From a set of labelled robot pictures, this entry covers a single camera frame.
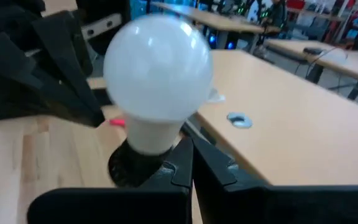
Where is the light wooden desk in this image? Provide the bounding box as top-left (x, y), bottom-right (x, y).
top-left (194, 49), bottom-right (358, 187)

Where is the person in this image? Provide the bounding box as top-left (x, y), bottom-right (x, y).
top-left (261, 0), bottom-right (287, 29)

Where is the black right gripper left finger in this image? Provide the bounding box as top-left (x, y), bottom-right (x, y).
top-left (25, 138), bottom-right (195, 224)

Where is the white frosted lightbulb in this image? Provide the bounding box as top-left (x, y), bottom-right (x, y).
top-left (103, 14), bottom-right (214, 156)

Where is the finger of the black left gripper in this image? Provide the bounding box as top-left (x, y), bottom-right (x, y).
top-left (0, 32), bottom-right (75, 124)
top-left (30, 10), bottom-right (106, 128)

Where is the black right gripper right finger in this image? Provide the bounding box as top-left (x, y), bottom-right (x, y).
top-left (193, 138), bottom-right (358, 224)

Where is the silver desk power plate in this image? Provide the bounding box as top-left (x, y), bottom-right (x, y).
top-left (206, 88), bottom-right (226, 105)

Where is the background wooden desk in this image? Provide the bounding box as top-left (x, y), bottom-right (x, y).
top-left (150, 1), bottom-right (282, 35)
top-left (264, 39), bottom-right (358, 88)

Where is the small blue round object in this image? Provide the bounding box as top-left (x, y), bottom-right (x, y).
top-left (226, 111), bottom-right (254, 129)

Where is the black aluminium table frame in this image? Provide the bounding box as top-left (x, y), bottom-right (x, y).
top-left (180, 121), bottom-right (241, 170)

